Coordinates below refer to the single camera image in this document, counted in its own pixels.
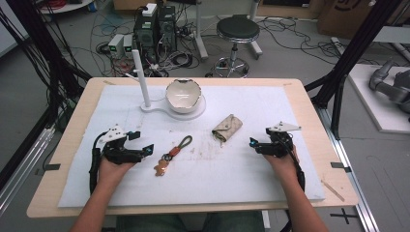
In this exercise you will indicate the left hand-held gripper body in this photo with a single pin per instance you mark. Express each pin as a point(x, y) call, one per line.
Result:
point(120, 154)

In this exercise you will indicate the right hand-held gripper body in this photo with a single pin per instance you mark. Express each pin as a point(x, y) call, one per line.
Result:
point(278, 146)

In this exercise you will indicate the person's left hand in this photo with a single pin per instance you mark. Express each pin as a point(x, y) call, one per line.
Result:
point(111, 172)

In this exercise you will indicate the person's right hand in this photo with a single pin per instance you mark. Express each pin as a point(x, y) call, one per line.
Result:
point(286, 167)

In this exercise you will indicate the beige key pouch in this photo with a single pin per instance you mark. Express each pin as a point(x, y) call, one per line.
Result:
point(228, 127)

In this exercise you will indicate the white stand with pole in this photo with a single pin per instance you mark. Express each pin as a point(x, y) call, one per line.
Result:
point(142, 82)

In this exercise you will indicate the white foam mat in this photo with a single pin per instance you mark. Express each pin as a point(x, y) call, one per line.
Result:
point(206, 180)

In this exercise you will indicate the white ceramic bowl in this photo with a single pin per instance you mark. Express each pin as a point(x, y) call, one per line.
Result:
point(183, 96)

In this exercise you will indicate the black tape strip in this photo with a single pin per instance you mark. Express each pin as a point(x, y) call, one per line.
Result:
point(51, 167)
point(340, 166)

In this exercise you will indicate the thin wooden stick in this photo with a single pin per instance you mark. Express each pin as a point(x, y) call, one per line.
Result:
point(332, 190)

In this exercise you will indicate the person's green pants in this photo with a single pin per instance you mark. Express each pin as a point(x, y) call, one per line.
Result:
point(187, 224)

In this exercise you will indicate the white metal table leg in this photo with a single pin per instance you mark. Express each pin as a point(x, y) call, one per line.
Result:
point(200, 35)
point(255, 45)

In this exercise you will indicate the white power supply unit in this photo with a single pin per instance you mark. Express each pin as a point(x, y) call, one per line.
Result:
point(128, 44)
point(116, 45)

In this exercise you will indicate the black tape cross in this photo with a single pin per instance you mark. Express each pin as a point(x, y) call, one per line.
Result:
point(344, 216)

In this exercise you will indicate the black computer tower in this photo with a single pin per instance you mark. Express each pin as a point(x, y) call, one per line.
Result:
point(167, 27)
point(145, 38)

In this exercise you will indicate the white platform board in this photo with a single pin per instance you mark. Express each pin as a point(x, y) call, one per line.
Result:
point(374, 106)

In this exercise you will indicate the black round stool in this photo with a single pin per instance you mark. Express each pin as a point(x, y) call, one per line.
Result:
point(238, 29)

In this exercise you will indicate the white box on computer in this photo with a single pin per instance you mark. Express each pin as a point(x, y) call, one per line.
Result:
point(149, 9)

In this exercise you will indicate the cardboard box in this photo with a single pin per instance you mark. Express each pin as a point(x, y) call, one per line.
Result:
point(351, 17)

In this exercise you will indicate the round white table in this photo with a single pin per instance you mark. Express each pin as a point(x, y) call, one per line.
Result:
point(64, 6)

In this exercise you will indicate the aluminium rail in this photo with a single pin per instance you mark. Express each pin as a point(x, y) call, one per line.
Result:
point(22, 167)
point(351, 180)

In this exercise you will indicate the black frame post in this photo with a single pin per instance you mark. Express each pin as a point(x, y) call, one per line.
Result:
point(35, 35)
point(357, 48)

